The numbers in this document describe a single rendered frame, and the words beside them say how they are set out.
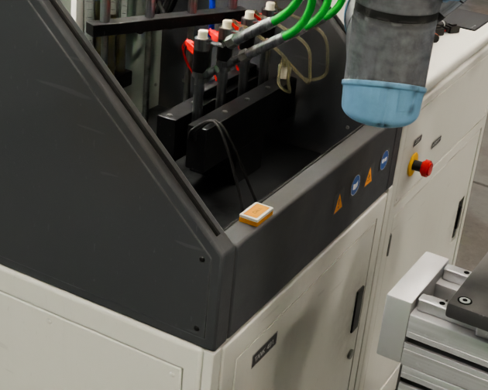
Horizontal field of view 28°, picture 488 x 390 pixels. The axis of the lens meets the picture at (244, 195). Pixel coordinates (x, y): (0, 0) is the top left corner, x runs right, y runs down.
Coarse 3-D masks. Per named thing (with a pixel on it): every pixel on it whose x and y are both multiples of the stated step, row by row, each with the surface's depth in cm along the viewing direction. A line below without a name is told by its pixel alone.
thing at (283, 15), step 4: (296, 0) 150; (300, 0) 150; (292, 4) 150; (296, 4) 150; (300, 4) 150; (288, 8) 151; (292, 8) 151; (296, 8) 151; (280, 12) 152; (284, 12) 152; (288, 12) 151; (292, 12) 151; (276, 16) 153; (280, 16) 152; (284, 16) 152; (288, 16) 152; (272, 20) 153; (276, 20) 153; (280, 20) 153; (276, 24) 154
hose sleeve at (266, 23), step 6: (270, 18) 154; (258, 24) 155; (264, 24) 154; (270, 24) 153; (246, 30) 156; (252, 30) 155; (258, 30) 155; (264, 30) 155; (234, 36) 158; (240, 36) 157; (246, 36) 156; (252, 36) 156; (234, 42) 158; (240, 42) 158
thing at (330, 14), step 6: (228, 0) 184; (234, 0) 183; (342, 0) 172; (228, 6) 184; (234, 6) 184; (336, 6) 173; (342, 6) 174; (330, 12) 174; (336, 12) 174; (324, 18) 175; (330, 18) 175; (318, 24) 176
